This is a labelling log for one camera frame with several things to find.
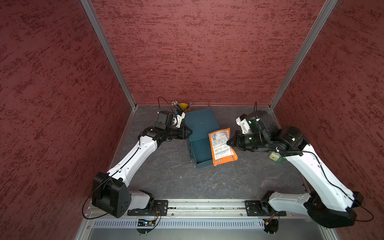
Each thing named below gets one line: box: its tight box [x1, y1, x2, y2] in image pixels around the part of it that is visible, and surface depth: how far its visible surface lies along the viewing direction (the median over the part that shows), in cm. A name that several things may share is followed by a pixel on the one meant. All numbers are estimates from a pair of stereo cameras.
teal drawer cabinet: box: [184, 109, 220, 169], surface depth 82 cm
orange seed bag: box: [208, 127, 239, 166], surface depth 65 cm
